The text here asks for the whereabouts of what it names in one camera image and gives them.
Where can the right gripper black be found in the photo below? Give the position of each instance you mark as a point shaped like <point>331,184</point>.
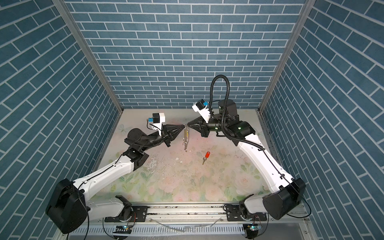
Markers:
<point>203,129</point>

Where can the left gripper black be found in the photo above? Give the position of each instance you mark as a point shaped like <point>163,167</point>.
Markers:
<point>169,133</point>

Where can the key with red tag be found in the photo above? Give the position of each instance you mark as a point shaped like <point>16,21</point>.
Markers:
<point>206,157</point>

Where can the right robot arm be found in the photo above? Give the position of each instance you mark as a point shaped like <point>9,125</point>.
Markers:
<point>286,192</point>

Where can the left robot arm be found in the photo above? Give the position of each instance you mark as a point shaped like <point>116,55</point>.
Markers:
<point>70,205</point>

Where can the left green circuit board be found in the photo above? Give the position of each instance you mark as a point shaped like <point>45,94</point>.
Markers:
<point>123,230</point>

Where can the green circuit board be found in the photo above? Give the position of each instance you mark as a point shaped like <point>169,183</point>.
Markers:
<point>123,230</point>
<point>252,228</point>

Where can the right green circuit board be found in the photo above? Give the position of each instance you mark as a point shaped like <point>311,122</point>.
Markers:
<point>252,228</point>

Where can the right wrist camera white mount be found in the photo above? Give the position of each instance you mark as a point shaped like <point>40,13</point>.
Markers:
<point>201,107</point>

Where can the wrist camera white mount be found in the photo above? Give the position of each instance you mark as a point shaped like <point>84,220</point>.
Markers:
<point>156,121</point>
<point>201,107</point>

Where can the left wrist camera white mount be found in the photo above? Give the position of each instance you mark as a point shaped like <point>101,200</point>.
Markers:
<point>156,121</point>

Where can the aluminium front rail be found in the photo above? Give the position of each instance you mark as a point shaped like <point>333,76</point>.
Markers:
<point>287,228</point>

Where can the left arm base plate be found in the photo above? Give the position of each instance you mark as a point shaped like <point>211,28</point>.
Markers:
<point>134,214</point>

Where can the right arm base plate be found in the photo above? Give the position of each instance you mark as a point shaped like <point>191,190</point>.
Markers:
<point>236,213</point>

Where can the white slotted cable duct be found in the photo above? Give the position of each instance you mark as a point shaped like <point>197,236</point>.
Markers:
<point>146,230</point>

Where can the right corner aluminium post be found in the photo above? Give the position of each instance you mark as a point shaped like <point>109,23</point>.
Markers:
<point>303,16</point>

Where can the corner aluminium post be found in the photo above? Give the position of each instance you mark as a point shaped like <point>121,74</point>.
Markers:
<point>303,16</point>
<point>77,34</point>

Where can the left corner aluminium post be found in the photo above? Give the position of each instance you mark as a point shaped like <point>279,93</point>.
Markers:
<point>77,34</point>

